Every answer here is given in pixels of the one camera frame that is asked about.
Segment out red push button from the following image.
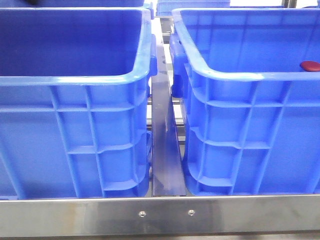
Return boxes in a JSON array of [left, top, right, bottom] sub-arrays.
[[300, 60, 320, 72]]

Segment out steel rack crossbars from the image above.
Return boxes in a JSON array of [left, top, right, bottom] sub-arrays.
[[146, 97, 186, 145]]

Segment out steel divider bar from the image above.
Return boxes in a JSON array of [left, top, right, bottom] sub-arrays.
[[151, 40, 186, 197]]

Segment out blue plastic bin right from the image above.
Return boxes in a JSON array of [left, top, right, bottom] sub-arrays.
[[170, 8, 320, 196]]

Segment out blue plastic bin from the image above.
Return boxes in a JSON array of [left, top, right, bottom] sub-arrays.
[[0, 7, 157, 200], [170, 8, 320, 196]]

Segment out blue plastic bin left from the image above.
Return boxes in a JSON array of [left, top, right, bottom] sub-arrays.
[[0, 7, 157, 200]]

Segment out blue bin far centre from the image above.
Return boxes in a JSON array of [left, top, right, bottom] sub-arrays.
[[156, 0, 231, 17]]

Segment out blue bin far left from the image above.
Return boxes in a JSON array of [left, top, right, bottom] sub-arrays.
[[0, 0, 153, 10]]

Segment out stainless steel front rail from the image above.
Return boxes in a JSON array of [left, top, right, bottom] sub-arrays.
[[0, 194, 320, 238]]

